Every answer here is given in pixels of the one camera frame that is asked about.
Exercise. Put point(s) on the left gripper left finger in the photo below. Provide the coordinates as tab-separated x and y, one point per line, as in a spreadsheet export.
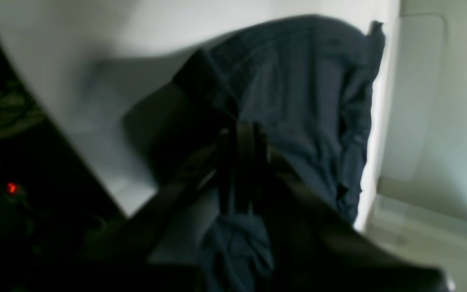
156	250

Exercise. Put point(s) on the black t-shirt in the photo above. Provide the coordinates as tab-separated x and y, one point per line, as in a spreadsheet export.
308	83

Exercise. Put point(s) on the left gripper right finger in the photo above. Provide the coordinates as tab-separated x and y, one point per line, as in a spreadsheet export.
314	249

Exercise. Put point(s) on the black power strip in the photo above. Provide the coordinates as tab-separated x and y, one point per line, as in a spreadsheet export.
13	190

